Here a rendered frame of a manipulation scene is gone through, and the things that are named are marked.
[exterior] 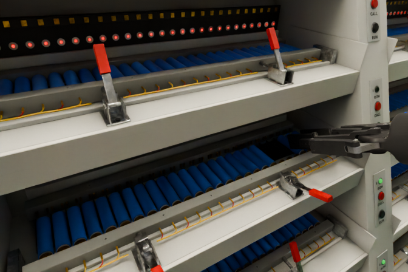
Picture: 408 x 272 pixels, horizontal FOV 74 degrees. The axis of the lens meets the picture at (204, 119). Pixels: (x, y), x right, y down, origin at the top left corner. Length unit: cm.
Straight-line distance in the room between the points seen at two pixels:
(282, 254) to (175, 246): 28
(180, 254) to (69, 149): 21
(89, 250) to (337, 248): 51
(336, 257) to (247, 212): 28
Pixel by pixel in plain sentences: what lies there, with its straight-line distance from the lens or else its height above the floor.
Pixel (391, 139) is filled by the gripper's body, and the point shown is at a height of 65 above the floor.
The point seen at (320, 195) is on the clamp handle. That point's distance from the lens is 47.
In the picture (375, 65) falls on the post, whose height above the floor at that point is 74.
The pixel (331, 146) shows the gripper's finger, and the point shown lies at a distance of 48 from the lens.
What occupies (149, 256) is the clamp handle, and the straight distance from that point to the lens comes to 39.
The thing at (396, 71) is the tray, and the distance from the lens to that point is 72.
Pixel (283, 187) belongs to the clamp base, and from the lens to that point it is 52.
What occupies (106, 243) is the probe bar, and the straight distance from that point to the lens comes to 41.
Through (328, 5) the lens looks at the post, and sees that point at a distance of 63.
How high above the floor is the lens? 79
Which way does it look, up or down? 11 degrees down
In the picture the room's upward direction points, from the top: 9 degrees counter-clockwise
